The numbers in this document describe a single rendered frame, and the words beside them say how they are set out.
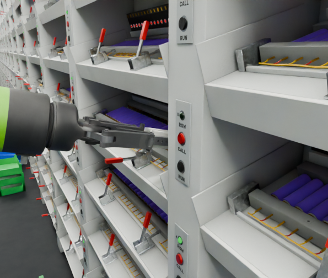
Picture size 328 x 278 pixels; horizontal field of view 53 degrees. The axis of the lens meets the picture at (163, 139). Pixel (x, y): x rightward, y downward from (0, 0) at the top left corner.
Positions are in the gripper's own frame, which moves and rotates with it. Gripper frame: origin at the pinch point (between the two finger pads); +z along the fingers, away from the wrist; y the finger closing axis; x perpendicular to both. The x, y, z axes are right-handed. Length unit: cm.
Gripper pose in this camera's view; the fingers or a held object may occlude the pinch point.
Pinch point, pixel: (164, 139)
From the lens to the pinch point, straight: 59.6
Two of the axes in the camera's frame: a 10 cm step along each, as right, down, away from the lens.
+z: 8.7, 1.0, 4.9
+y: 4.5, 2.3, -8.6
